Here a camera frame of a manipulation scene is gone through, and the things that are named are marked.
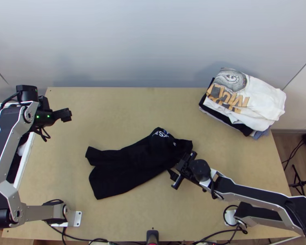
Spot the black t-shirt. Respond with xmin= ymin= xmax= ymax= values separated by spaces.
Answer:
xmin=85 ymin=127 xmax=194 ymax=201

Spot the pile of folded clothes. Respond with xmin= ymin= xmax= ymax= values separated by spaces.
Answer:
xmin=199 ymin=67 xmax=287 ymax=140

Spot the black tripod stand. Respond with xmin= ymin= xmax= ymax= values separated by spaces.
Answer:
xmin=288 ymin=164 xmax=306 ymax=195

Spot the black cable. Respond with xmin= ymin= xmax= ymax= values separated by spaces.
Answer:
xmin=223 ymin=205 xmax=249 ymax=234
xmin=34 ymin=126 xmax=52 ymax=143
xmin=49 ymin=224 xmax=110 ymax=245
xmin=281 ymin=139 xmax=306 ymax=172

